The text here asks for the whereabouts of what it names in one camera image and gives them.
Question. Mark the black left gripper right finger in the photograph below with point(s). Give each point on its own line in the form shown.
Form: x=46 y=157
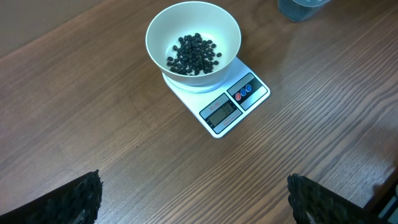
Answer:
x=313 y=203

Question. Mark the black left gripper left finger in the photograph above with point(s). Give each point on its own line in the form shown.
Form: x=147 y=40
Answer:
x=75 y=202

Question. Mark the white digital kitchen scale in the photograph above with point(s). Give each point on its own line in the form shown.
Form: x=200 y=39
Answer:
x=220 y=107

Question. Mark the black beans in bowl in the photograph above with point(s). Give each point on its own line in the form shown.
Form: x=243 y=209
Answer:
x=193 y=56

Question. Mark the white bowl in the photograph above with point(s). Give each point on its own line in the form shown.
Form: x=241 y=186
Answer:
x=188 y=18

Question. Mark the clear plastic container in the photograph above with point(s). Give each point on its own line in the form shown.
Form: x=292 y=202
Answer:
x=300 y=10

